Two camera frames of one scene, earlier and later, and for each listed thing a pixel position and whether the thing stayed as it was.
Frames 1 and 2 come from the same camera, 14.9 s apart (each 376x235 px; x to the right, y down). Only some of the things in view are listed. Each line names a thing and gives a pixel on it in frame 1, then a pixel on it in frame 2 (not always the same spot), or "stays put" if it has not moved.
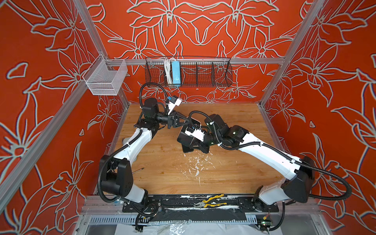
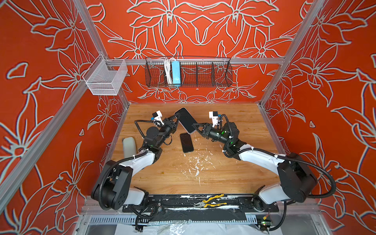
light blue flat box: (176, 74) stays put
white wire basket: (105, 76) stays put
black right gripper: (202, 146) to (207, 132)
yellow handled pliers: (203, 203) stays put
